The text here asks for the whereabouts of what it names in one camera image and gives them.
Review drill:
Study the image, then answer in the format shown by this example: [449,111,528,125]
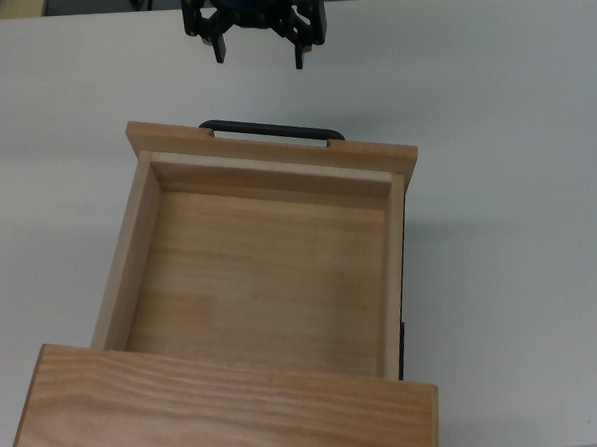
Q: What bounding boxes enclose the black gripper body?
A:
[211,0,295,32]

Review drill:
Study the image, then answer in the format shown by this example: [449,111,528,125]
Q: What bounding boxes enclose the wooden drawer with black handle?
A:
[78,105,432,398]

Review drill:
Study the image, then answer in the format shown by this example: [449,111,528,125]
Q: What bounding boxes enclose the tan wooden board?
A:
[0,0,49,20]

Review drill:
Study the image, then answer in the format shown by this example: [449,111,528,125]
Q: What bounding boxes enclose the light wooden cabinet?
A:
[0,323,442,447]

